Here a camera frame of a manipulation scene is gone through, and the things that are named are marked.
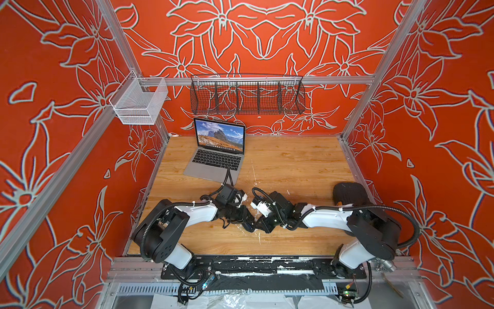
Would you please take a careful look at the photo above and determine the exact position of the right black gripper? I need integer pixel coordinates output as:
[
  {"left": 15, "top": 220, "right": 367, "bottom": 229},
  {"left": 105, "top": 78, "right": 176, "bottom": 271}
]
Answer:
[{"left": 251, "top": 207, "right": 288, "bottom": 232}]

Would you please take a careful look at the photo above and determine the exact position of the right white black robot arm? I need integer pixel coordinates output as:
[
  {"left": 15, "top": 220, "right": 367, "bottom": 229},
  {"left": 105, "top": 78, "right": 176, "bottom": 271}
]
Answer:
[{"left": 251, "top": 183, "right": 420, "bottom": 278}]

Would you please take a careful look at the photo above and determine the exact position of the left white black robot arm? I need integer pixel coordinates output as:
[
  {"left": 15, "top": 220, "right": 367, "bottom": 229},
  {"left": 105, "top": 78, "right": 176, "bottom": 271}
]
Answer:
[{"left": 131, "top": 169, "right": 255, "bottom": 270}]

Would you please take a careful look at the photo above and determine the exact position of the silver open laptop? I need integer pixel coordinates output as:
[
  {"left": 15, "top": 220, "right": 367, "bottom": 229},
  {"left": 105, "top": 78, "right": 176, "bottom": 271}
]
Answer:
[{"left": 184, "top": 118, "right": 246, "bottom": 185}]

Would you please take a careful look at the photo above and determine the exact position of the black oval pad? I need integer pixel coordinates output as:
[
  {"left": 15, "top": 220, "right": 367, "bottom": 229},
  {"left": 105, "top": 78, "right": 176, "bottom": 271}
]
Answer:
[{"left": 333, "top": 182, "right": 371, "bottom": 206}]

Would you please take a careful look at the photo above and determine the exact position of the small green circuit board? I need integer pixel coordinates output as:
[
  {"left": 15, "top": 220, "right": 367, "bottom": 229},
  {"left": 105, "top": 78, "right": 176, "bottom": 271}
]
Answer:
[{"left": 338, "top": 283, "right": 360, "bottom": 301}]

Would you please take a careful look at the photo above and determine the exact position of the grey metal fitting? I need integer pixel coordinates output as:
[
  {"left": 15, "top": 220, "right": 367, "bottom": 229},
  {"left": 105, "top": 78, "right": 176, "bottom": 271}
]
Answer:
[{"left": 375, "top": 258, "right": 397, "bottom": 272}]

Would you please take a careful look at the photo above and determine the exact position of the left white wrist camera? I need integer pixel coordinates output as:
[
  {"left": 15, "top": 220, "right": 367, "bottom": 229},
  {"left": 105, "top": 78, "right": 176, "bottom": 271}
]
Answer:
[{"left": 233, "top": 193, "right": 248, "bottom": 207}]

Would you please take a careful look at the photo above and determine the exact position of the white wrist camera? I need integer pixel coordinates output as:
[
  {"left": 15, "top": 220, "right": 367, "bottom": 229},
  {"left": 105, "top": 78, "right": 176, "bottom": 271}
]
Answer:
[
  {"left": 233, "top": 193, "right": 248, "bottom": 207},
  {"left": 251, "top": 198, "right": 271, "bottom": 217}
]

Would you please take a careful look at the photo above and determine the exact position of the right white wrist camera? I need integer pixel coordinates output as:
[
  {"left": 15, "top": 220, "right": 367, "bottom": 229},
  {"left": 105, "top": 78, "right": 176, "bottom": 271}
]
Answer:
[{"left": 251, "top": 198, "right": 271, "bottom": 217}]

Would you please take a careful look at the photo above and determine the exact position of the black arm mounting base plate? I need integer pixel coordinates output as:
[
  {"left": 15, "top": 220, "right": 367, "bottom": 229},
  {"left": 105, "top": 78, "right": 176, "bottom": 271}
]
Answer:
[{"left": 176, "top": 255, "right": 367, "bottom": 279}]

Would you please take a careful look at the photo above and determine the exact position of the black wire wall basket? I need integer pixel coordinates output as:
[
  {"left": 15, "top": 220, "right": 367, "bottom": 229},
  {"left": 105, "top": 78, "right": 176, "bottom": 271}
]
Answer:
[{"left": 190, "top": 73, "right": 307, "bottom": 115}]

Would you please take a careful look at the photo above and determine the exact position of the white slotted cable duct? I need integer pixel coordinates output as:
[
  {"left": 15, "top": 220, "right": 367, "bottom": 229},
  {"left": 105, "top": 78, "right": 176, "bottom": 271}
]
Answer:
[{"left": 114, "top": 281, "right": 338, "bottom": 296}]

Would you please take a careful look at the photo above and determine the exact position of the clear plastic wall bin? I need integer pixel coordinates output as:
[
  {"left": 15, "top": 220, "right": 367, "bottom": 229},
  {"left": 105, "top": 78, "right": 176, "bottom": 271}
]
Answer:
[{"left": 109, "top": 70, "right": 169, "bottom": 125}]

